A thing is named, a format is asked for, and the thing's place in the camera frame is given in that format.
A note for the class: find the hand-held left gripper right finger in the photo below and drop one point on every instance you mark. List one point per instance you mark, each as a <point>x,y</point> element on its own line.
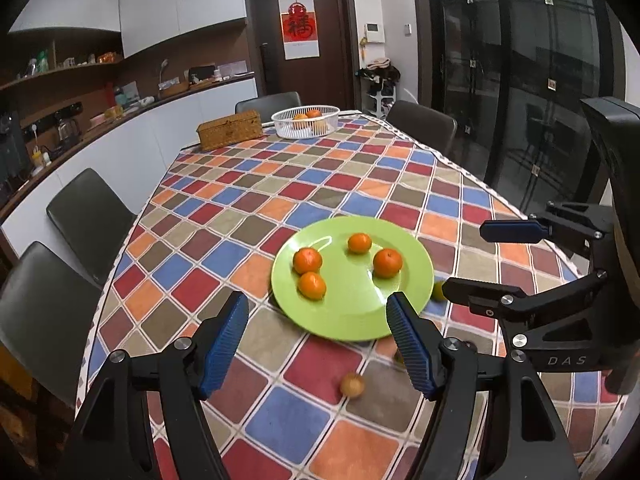
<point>412,350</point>

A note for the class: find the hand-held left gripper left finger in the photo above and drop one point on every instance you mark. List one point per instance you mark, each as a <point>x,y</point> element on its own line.
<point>224,347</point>

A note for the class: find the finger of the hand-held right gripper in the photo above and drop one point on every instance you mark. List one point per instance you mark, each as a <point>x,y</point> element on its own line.
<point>480,296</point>
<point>515,231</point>

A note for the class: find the small yellow-green fruit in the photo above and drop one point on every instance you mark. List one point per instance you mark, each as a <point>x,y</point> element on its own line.
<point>438,292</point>

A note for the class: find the small brown fruit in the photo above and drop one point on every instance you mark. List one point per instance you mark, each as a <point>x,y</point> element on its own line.
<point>352,385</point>

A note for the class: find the green plate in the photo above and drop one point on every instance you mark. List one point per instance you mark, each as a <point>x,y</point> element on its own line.
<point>350,305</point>

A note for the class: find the orange tangerine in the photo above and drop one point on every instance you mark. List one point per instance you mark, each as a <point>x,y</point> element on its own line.
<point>387,263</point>
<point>307,261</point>
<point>359,242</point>
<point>312,285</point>

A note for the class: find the dark grey chair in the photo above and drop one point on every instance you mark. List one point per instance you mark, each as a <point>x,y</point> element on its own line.
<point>267,101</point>
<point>420,125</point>
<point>90,220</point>
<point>45,320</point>

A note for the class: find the black framed glass partition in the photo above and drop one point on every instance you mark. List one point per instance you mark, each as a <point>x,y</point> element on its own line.
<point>525,85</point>

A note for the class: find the colourful checkered tablecloth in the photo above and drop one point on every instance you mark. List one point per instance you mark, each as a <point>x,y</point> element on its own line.
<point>240,200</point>

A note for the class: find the white storage rack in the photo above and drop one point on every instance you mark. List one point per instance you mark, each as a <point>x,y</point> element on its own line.
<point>379,100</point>

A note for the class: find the pile of clothes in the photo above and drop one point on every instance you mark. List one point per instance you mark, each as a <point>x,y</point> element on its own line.
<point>380,71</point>

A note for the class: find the woven wicker box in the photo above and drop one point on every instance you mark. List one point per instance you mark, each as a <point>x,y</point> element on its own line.
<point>230,131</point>

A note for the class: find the white counter cabinets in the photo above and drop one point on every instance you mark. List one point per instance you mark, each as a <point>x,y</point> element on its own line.
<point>130,150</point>

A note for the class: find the white plastic basket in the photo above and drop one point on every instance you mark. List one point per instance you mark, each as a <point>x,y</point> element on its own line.
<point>287,131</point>

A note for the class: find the orange in basket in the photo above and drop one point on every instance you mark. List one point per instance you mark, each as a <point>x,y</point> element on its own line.
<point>313,113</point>
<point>301,120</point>

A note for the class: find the dark brown door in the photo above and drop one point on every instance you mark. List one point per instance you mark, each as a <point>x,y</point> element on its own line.
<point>335,35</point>

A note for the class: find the wicker tray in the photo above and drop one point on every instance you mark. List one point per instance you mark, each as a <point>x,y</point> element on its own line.
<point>202,80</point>

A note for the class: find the yellow small bottle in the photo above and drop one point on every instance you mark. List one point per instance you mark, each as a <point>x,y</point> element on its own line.
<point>36,155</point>

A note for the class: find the glass electric kettle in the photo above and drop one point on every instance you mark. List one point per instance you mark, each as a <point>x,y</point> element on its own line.
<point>66,129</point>

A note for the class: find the teal container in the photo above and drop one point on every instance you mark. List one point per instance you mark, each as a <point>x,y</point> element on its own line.
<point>126,95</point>

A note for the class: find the white desk lamp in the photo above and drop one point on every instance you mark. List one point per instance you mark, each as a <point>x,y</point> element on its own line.
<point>163,72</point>

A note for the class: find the orange packet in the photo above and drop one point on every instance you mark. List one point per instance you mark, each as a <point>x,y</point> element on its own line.
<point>110,57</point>

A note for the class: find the green bottles on shelf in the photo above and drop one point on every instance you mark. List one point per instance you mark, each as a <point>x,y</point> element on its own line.
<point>39,64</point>

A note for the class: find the white upper cabinets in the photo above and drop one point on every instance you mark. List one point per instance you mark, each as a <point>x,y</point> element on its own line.
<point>150,5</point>

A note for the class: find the white wall intercom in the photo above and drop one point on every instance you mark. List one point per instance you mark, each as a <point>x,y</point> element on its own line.
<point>374,33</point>

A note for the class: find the red and white wall calendar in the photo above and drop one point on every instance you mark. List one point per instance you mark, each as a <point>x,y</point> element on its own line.
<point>299,27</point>

